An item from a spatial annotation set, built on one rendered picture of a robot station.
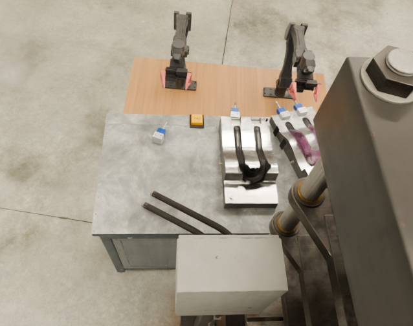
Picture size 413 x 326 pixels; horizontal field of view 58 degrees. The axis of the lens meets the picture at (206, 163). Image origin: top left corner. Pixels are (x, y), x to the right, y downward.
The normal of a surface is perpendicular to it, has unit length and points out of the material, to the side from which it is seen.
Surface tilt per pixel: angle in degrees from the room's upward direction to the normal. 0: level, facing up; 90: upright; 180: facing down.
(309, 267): 0
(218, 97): 0
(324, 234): 0
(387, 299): 90
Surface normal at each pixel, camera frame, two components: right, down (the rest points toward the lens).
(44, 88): 0.08, -0.51
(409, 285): -1.00, -0.01
